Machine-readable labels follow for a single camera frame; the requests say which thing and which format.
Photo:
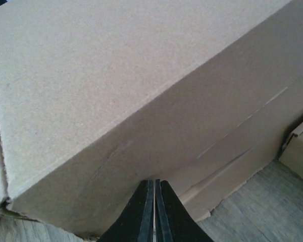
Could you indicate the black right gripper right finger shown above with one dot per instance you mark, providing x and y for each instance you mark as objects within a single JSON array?
[{"x": 173, "y": 222}]

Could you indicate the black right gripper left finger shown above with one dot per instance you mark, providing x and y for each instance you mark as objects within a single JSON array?
[{"x": 135, "y": 223}]

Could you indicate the large cardboard box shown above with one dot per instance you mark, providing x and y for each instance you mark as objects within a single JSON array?
[
  {"x": 96, "y": 96},
  {"x": 231, "y": 162}
]

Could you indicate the large folded cardboard box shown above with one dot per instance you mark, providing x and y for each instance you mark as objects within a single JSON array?
[{"x": 231, "y": 162}]

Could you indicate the small folded cardboard box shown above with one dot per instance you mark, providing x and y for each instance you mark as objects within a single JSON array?
[{"x": 292, "y": 151}]

